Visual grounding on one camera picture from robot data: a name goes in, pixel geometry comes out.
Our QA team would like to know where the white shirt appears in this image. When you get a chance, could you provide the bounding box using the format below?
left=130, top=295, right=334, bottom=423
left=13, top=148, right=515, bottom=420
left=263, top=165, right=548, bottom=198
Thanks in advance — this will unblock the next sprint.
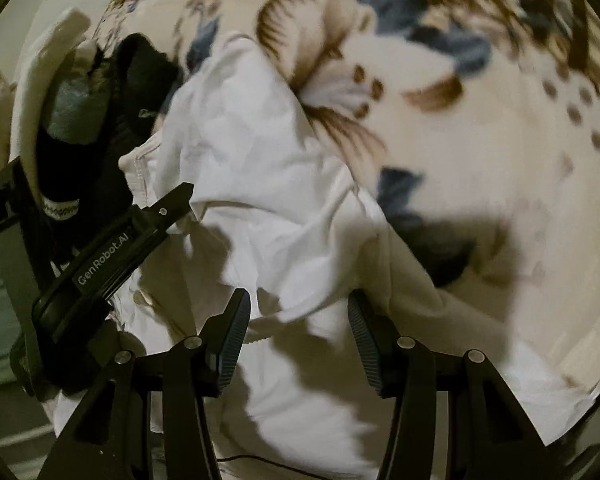
left=52, top=32, right=598, bottom=480

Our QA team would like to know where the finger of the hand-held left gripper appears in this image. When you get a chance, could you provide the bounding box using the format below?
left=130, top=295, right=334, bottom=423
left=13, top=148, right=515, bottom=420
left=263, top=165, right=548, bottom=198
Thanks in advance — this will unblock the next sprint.
left=129, top=182, right=195, bottom=241

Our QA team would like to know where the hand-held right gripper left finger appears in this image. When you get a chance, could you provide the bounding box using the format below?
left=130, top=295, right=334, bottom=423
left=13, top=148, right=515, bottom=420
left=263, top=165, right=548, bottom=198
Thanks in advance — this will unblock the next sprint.
left=37, top=288, right=252, bottom=480

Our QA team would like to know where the black cable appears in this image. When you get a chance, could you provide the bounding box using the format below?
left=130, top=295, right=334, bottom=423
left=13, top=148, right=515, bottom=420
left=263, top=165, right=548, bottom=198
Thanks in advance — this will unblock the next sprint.
left=214, top=454, right=333, bottom=477

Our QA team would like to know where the floral blanket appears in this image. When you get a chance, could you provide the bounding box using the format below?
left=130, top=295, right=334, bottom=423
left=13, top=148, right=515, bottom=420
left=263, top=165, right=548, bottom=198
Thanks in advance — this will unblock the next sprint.
left=92, top=0, right=600, bottom=391

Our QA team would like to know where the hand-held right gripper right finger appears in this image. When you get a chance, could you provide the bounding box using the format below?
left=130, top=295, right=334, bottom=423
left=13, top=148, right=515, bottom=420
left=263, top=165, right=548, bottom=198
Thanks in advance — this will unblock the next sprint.
left=347, top=289, right=574, bottom=480

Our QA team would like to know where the black garment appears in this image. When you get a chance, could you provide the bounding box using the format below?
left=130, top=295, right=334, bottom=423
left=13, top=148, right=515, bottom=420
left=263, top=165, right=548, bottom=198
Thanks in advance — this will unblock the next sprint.
left=34, top=32, right=182, bottom=273

